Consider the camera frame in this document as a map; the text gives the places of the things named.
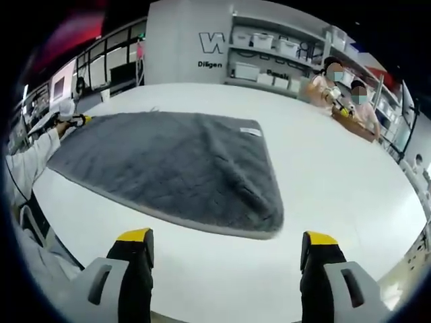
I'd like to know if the dark grey fluffy towel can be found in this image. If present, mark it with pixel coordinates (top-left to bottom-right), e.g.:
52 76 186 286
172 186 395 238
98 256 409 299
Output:
46 112 286 240

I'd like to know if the person's left hand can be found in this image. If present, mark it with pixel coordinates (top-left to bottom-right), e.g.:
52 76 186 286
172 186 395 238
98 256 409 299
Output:
54 120 73 139

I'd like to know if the large display screen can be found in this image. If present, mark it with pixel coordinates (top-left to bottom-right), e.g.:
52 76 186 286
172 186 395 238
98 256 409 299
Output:
50 63 77 106

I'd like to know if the black monitor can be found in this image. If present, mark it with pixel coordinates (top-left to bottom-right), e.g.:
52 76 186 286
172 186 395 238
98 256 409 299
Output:
110 63 138 92

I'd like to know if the wooden tray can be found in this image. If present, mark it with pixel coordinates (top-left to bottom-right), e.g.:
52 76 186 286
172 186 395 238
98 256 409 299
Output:
331 107 377 145

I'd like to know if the black tripod stand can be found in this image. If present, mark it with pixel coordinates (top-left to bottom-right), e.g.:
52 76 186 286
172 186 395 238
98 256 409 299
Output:
389 100 422 166

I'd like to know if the group of white storage boxes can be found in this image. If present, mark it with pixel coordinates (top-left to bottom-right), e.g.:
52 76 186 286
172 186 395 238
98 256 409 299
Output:
232 32 304 91

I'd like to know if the grey metal shelf rack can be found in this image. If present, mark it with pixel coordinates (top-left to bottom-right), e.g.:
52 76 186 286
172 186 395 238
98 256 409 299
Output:
224 11 416 149

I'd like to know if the black device cable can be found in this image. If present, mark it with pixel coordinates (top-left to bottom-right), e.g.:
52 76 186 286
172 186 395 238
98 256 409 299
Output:
5 164 35 207

